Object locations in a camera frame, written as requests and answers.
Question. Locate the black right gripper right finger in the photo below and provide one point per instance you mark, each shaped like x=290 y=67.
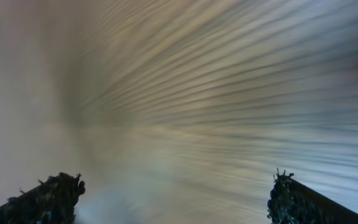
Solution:
x=291 y=202

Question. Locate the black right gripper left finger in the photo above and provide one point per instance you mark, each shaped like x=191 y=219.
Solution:
x=52 y=202

